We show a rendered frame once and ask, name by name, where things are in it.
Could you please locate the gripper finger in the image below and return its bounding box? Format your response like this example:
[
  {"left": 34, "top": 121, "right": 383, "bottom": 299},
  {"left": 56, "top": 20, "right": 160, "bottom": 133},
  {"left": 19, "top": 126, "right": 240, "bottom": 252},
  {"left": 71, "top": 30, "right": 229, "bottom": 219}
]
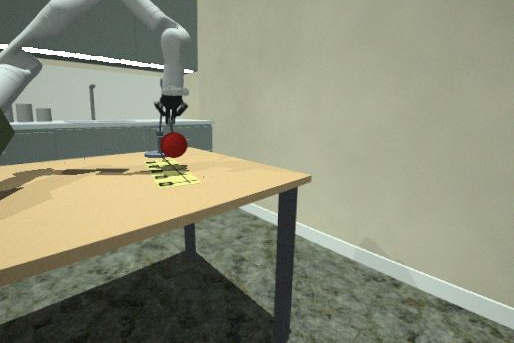
[
  {"left": 154, "top": 101, "right": 172, "bottom": 124},
  {"left": 171, "top": 102, "right": 189, "bottom": 124}
]

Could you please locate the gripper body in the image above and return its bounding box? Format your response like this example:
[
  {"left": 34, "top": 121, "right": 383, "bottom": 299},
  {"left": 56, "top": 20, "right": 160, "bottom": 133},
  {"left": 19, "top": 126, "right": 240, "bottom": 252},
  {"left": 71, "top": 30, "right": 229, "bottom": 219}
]
[{"left": 160, "top": 94, "right": 184, "bottom": 111}]

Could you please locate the grey jointed lamp red head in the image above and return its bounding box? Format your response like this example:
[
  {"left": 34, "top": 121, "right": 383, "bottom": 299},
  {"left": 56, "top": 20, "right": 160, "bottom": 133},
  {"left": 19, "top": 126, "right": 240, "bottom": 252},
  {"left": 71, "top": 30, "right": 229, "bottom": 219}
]
[{"left": 143, "top": 113, "right": 189, "bottom": 159}]

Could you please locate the pale yellow numbered strip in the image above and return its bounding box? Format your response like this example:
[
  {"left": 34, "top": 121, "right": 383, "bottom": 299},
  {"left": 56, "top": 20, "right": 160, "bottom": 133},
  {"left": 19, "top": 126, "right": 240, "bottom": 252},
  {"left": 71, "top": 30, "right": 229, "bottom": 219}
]
[{"left": 145, "top": 158, "right": 202, "bottom": 189}]

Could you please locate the grey faucet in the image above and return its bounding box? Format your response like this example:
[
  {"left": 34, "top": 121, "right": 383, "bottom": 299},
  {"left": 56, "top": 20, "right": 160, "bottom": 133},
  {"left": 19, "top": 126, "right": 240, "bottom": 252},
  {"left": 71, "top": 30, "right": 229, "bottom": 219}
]
[{"left": 88, "top": 84, "right": 98, "bottom": 121}]

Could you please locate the dark grey counter cabinet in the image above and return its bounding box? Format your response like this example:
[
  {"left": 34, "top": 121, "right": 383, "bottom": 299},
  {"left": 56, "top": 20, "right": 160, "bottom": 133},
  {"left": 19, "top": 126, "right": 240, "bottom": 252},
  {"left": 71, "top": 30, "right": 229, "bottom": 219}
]
[{"left": 0, "top": 118, "right": 215, "bottom": 167}]

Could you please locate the pale wooden table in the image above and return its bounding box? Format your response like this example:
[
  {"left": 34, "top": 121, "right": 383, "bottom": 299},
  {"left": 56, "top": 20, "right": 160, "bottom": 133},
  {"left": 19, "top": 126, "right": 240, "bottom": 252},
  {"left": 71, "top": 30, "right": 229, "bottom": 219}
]
[{"left": 0, "top": 146, "right": 312, "bottom": 343}]

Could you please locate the tall pale grey canister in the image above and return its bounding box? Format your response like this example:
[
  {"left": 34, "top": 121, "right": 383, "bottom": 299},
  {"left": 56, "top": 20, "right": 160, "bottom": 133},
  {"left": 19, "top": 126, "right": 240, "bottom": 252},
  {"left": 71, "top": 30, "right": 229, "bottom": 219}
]
[{"left": 15, "top": 103, "right": 34, "bottom": 123}]

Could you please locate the grey wall cabinet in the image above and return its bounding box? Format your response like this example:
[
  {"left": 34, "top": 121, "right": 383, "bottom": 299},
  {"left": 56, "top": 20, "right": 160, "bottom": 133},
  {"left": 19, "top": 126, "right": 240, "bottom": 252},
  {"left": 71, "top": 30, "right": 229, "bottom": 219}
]
[{"left": 0, "top": 0, "right": 199, "bottom": 75}]

